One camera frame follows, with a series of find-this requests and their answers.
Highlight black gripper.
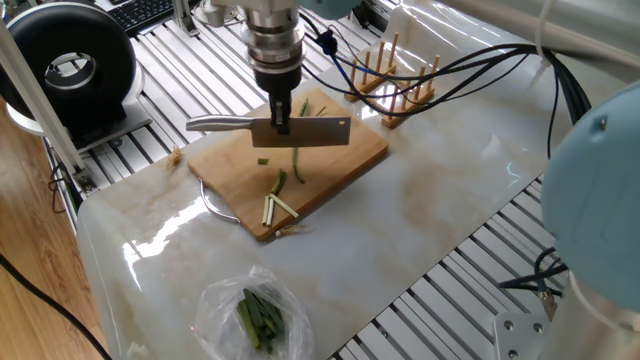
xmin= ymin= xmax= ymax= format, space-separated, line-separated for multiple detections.
xmin=254 ymin=69 xmax=303 ymax=136

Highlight steel cleaver knife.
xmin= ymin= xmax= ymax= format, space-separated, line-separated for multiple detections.
xmin=185 ymin=114 xmax=352 ymax=149

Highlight green garlic stalk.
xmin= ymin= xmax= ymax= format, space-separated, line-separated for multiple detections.
xmin=291 ymin=98 xmax=329 ymax=185

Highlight cut garlic root end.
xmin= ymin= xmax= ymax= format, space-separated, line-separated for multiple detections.
xmin=165 ymin=144 xmax=183 ymax=170
xmin=274 ymin=224 xmax=312 ymax=238

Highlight chopped green garlic leaves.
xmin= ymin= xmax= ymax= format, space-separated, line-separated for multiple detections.
xmin=235 ymin=287 xmax=286 ymax=354

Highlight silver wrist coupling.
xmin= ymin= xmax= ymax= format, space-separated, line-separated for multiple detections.
xmin=239 ymin=0 xmax=307 ymax=76

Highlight wooden peg dish rack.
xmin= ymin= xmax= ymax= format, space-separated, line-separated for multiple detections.
xmin=343 ymin=32 xmax=442 ymax=129

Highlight black keyboard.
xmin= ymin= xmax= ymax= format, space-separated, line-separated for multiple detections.
xmin=107 ymin=0 xmax=176 ymax=37

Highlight clear plastic bag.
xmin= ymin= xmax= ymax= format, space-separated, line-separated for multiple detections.
xmin=193 ymin=264 xmax=315 ymax=360

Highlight wooden cutting board metal handle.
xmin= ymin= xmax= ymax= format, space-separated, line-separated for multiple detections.
xmin=187 ymin=88 xmax=390 ymax=242

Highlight black gripper cable bundle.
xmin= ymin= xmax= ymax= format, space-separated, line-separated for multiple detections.
xmin=299 ymin=12 xmax=594 ymax=161

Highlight aluminium frame post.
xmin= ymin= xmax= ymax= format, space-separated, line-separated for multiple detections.
xmin=172 ymin=0 xmax=201 ymax=39
xmin=0 ymin=19 xmax=99 ymax=194

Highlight black ring-shaped fan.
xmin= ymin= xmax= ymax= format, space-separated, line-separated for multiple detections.
xmin=0 ymin=2 xmax=139 ymax=139

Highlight black floor cable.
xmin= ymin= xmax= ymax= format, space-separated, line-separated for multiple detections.
xmin=0 ymin=252 xmax=114 ymax=360

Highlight black cable metal plug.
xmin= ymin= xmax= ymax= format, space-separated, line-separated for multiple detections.
xmin=498 ymin=247 xmax=570 ymax=322

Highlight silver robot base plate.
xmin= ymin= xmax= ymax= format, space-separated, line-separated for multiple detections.
xmin=493 ymin=312 xmax=551 ymax=360

